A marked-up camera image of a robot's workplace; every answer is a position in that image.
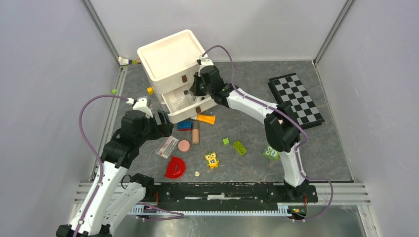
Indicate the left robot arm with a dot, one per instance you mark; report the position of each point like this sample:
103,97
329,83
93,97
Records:
98,216

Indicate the yellow small cube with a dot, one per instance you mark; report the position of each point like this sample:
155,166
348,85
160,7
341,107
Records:
150,90

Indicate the pink round sponge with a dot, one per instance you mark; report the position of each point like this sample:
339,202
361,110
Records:
183,145

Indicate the clear packet white strips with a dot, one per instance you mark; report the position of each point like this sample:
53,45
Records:
181,103

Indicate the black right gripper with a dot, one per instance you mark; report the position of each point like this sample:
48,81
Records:
194,87

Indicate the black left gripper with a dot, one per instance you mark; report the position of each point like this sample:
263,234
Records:
164,129

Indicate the lime green flat brick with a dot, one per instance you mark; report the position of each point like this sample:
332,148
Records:
238,146

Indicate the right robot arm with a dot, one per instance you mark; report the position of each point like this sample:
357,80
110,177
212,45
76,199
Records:
281,128

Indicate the clear plastic bag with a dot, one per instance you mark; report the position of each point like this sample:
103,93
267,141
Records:
191,98

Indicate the orange cream tube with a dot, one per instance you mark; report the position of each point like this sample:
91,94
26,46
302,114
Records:
204,118

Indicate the red arch brick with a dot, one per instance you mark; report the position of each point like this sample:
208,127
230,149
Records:
175,168

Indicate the blue red duplo brick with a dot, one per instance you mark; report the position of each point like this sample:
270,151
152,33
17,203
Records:
184,126

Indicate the black grey chessboard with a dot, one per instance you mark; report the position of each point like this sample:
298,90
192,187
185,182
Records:
289,88

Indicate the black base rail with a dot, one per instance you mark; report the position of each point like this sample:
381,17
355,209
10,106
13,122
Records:
227,196

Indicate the white corner block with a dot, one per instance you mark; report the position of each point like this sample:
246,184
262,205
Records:
123,62

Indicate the small lime green cube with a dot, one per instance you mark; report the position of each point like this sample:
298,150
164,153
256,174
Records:
226,141

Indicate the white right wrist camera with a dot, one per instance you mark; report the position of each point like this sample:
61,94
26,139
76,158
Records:
203,61

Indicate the yellow owl brick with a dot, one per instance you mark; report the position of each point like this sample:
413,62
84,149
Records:
212,160

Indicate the white three-drawer organizer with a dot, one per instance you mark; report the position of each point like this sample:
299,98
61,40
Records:
170,64

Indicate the beige foundation bottle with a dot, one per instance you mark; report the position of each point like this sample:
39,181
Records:
195,132

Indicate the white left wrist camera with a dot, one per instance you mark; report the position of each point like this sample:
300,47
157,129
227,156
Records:
141,104

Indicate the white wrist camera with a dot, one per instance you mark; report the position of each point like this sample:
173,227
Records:
203,61
141,104

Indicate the false eyelash case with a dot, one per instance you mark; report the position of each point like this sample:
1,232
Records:
166,148

